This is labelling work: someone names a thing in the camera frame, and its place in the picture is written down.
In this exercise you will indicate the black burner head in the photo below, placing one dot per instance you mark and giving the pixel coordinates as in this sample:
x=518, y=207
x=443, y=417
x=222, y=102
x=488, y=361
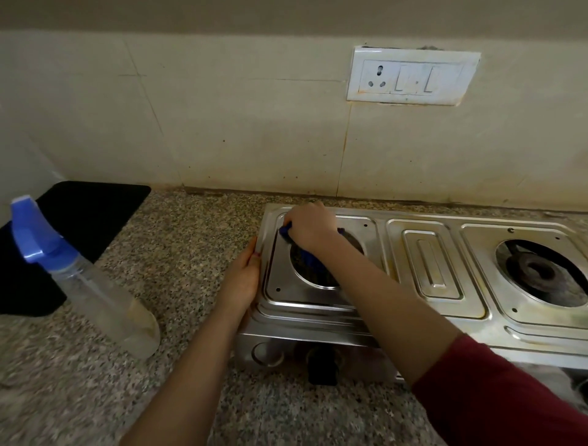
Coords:
x=537, y=271

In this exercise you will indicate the blue cleaning cloth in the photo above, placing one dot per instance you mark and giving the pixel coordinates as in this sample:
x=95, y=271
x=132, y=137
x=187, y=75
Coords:
x=287, y=231

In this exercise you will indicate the white wall socket switch plate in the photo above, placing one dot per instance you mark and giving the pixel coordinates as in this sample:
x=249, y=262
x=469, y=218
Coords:
x=411, y=76

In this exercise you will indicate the dark red sleeve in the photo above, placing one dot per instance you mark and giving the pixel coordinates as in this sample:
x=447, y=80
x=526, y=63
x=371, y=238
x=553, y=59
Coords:
x=496, y=395

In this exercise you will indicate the person's right fingers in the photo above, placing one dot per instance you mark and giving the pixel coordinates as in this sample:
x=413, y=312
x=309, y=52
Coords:
x=294, y=225

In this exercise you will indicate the black stove knob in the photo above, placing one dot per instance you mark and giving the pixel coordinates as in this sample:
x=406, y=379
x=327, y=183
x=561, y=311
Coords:
x=324, y=365

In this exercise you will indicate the person's left thumb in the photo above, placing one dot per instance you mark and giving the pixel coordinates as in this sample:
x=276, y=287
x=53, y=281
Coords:
x=256, y=275

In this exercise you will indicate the stainless steel gas stove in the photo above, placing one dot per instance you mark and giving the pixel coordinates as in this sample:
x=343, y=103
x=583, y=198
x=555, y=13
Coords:
x=422, y=285

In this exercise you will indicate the person's left hand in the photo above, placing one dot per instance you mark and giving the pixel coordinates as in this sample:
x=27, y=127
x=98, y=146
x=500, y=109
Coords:
x=240, y=280

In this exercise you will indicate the person's left forearm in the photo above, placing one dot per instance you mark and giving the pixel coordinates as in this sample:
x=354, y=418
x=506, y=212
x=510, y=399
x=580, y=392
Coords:
x=193, y=372

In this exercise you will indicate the clear spray bottle blue nozzle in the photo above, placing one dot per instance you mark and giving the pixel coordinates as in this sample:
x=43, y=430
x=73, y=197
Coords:
x=78, y=280

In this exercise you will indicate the person's right forearm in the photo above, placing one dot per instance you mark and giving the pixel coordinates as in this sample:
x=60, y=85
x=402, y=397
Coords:
x=381, y=308

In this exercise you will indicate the person's right hand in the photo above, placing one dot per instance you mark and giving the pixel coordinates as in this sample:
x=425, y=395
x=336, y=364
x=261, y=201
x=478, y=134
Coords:
x=311, y=225

